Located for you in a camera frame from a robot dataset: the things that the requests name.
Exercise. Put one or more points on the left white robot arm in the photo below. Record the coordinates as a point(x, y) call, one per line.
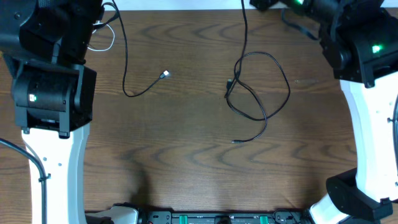
point(43, 44)

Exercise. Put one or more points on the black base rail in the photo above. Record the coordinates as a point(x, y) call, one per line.
point(130, 213)

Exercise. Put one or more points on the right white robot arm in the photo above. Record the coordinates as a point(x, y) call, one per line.
point(359, 41)

